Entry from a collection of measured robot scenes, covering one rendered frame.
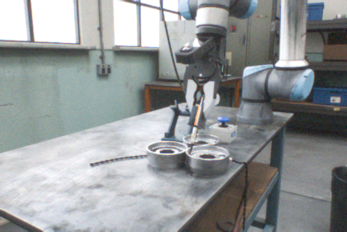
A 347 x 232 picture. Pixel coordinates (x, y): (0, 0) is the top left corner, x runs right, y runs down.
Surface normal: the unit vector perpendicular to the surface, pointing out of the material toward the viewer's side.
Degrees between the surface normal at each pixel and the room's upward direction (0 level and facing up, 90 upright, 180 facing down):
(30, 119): 90
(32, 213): 0
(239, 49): 90
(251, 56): 90
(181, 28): 90
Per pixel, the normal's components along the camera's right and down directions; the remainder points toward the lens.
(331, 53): -0.55, 0.05
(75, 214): 0.00, -0.98
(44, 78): 0.86, 0.11
